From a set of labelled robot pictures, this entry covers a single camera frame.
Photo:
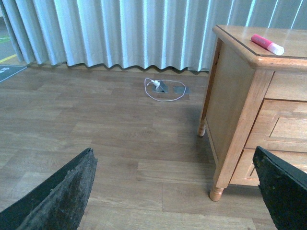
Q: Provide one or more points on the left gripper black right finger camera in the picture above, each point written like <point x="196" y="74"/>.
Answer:
<point x="284" y="190"/>

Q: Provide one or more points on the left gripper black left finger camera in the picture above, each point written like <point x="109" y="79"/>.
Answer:
<point x="59" y="202"/>

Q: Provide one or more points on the wooden drawer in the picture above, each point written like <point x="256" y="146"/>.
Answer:
<point x="280" y="126"/>
<point x="245" y="172"/>

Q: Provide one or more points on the pink marker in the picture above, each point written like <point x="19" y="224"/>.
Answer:
<point x="267" y="44"/>

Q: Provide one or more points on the wooden nightstand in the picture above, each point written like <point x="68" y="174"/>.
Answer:
<point x="242" y="76"/>

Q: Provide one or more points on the dark floor mat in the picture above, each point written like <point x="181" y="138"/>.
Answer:
<point x="6" y="71"/>

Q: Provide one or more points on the closed floor socket cover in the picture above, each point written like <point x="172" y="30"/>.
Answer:
<point x="181" y="90"/>

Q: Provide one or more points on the open floor socket box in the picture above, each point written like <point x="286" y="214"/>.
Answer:
<point x="159" y="86"/>

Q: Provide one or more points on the grey pleated curtain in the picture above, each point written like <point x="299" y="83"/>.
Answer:
<point x="162" y="33"/>

